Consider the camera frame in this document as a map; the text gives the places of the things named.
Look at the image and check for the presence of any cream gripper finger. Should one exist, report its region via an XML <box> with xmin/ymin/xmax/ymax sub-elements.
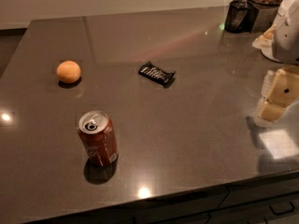
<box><xmin>256</xmin><ymin>98</ymin><xmax>287</xmax><ymax>122</ymax></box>
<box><xmin>267</xmin><ymin>65</ymin><xmax>299</xmax><ymax>107</ymax></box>

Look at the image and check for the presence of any black rxbar chocolate wrapper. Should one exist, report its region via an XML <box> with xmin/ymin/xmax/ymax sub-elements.
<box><xmin>138</xmin><ymin>61</ymin><xmax>175</xmax><ymax>86</ymax></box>

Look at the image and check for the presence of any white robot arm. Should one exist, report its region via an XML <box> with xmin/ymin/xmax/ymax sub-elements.
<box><xmin>252</xmin><ymin>0</ymin><xmax>299</xmax><ymax>123</ymax></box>

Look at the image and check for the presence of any red coke can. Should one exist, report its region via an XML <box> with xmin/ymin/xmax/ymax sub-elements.
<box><xmin>78</xmin><ymin>110</ymin><xmax>119</xmax><ymax>167</ymax></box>

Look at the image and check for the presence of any dark box on counter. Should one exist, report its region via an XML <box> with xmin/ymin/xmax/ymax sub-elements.
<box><xmin>233</xmin><ymin>0</ymin><xmax>278</xmax><ymax>33</ymax></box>

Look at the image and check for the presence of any black mesh cup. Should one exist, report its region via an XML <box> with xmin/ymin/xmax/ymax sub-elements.
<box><xmin>224</xmin><ymin>1</ymin><xmax>250</xmax><ymax>33</ymax></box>

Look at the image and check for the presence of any orange fruit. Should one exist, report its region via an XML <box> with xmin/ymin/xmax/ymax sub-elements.
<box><xmin>56</xmin><ymin>61</ymin><xmax>81</xmax><ymax>84</ymax></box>

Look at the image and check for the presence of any dark cabinet drawer handle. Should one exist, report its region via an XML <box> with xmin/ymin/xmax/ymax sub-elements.
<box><xmin>269</xmin><ymin>202</ymin><xmax>296</xmax><ymax>216</ymax></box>

